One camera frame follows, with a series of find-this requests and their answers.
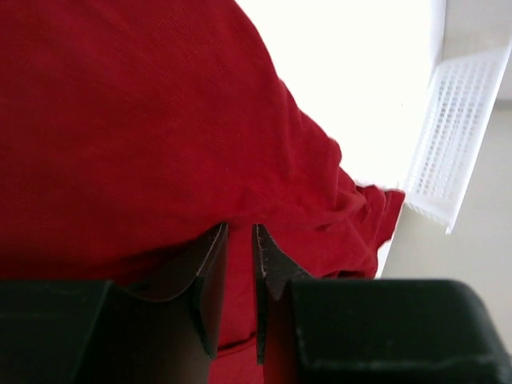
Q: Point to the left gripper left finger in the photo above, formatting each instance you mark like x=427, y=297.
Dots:
x=175, y=312

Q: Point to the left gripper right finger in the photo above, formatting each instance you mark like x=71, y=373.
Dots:
x=285, y=311

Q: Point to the red t-shirt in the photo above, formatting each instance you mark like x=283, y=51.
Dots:
x=131, y=126

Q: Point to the white plastic basket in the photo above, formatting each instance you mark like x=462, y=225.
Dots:
x=461, y=97

